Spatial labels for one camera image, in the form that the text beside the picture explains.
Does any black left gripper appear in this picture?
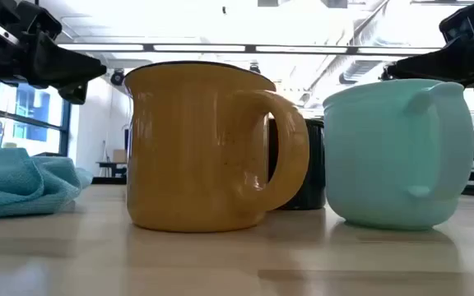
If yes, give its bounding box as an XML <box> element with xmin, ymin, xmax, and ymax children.
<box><xmin>0</xmin><ymin>0</ymin><xmax>108</xmax><ymax>105</ymax></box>

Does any mint green mug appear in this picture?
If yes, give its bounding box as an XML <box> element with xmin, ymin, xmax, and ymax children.
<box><xmin>322</xmin><ymin>78</ymin><xmax>474</xmax><ymax>231</ymax></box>

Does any yellow enamel mug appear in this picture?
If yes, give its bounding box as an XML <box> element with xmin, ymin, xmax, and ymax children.
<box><xmin>123</xmin><ymin>60</ymin><xmax>310</xmax><ymax>234</ymax></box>

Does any black enamel mug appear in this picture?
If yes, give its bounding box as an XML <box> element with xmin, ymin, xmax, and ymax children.
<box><xmin>267</xmin><ymin>118</ymin><xmax>328</xmax><ymax>211</ymax></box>

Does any dark background desk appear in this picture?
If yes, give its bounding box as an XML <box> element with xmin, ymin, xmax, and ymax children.
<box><xmin>95</xmin><ymin>160</ymin><xmax>128</xmax><ymax>178</ymax></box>

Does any teal microfiber cloth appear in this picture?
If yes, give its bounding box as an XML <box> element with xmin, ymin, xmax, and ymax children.
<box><xmin>0</xmin><ymin>146</ymin><xmax>94</xmax><ymax>220</ymax></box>

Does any long ceiling light bar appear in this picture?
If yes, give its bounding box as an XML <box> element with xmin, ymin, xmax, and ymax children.
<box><xmin>58</xmin><ymin>42</ymin><xmax>444</xmax><ymax>57</ymax></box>

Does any black window frame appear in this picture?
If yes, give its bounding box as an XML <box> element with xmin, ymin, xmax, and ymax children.
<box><xmin>0</xmin><ymin>80</ymin><xmax>73</xmax><ymax>160</ymax></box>

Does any silver ventilation duct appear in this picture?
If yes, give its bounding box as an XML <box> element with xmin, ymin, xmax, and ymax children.
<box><xmin>337</xmin><ymin>59</ymin><xmax>388</xmax><ymax>86</ymax></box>

